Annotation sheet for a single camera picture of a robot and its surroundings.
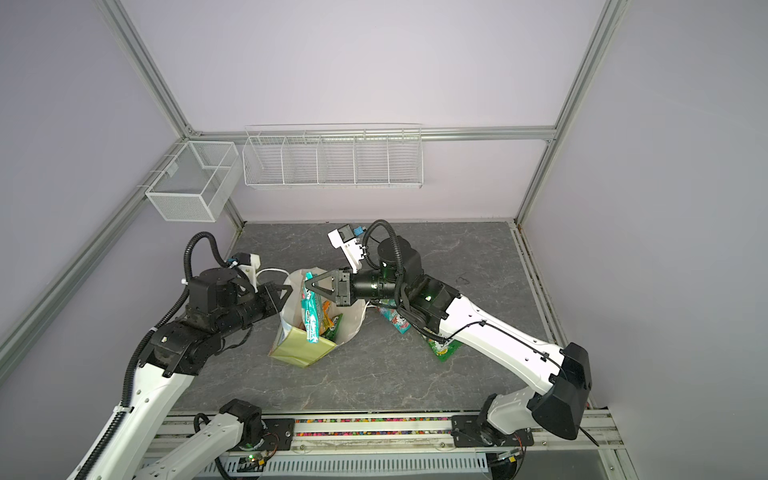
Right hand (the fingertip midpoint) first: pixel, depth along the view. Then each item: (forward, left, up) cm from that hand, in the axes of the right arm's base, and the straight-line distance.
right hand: (304, 287), depth 56 cm
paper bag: (-3, +7, -18) cm, 20 cm away
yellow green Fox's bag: (+2, -31, -38) cm, 50 cm away
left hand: (+6, +7, -11) cm, 14 cm away
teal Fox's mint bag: (+11, -18, -37) cm, 42 cm away
